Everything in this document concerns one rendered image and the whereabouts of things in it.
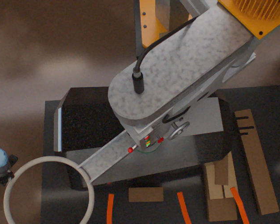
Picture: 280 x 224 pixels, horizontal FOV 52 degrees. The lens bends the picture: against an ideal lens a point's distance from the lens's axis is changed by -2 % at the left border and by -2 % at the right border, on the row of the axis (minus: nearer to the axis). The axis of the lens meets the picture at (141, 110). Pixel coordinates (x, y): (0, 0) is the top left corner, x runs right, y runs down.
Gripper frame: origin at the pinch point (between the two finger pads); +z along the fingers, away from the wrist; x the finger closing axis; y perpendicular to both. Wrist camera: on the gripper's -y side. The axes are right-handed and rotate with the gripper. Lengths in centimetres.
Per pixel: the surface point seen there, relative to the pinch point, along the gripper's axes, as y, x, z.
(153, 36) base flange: -138, 33, -14
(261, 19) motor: -77, 77, -104
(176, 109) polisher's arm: -53, 65, -55
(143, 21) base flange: -148, 21, -15
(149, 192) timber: -57, 89, 73
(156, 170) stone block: -55, 79, 21
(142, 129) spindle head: -29, 53, -62
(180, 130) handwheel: -50, 72, -43
